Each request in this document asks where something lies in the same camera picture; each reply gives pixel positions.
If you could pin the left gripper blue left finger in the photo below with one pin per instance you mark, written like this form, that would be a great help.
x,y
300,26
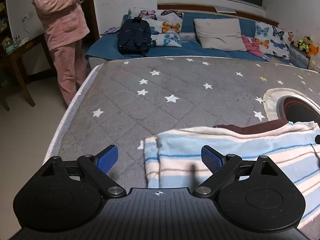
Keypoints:
x,y
95,169

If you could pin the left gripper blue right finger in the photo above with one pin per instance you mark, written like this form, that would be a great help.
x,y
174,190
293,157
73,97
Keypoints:
x,y
223,168

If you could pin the pink crumpled cloth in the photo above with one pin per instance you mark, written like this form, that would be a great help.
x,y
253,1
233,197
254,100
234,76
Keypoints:
x,y
251,46

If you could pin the blue sofa bench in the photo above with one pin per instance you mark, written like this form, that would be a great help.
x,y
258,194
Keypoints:
x,y
106,47

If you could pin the right butterfly print pillow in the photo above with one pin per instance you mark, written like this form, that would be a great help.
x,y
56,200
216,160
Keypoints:
x,y
272,40

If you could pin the blue white striped garment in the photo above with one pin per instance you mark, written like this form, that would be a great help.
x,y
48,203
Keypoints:
x,y
173,158

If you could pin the dark wooden side table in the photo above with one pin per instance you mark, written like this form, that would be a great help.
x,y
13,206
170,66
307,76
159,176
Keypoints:
x,y
14,61

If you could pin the person in pink pajamas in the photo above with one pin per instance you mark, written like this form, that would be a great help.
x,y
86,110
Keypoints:
x,y
64,27

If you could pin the orange plush toy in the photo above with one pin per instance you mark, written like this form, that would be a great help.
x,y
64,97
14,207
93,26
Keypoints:
x,y
312,50

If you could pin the butterfly print pillow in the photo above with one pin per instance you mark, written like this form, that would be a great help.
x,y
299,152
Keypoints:
x,y
165,25
272,40

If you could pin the book on window ledge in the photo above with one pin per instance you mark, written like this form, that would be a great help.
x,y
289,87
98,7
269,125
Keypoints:
x,y
224,10

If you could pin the black round induction cooktop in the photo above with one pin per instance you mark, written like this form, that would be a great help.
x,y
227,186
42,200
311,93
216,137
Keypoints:
x,y
296,110

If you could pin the teddy bear in yellow vest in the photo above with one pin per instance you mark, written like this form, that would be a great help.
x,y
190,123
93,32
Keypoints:
x,y
304,44

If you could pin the grey star quilted table cover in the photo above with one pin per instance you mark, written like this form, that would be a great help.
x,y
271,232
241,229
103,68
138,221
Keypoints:
x,y
122,102

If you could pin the dark blue backpack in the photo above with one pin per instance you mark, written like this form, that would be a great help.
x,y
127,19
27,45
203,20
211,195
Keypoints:
x,y
134,37

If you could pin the left butterfly print pillow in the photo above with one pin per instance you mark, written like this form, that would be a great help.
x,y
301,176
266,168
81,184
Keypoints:
x,y
165,25

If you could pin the grey plain cushion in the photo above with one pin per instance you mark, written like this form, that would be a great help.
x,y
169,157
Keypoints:
x,y
221,34

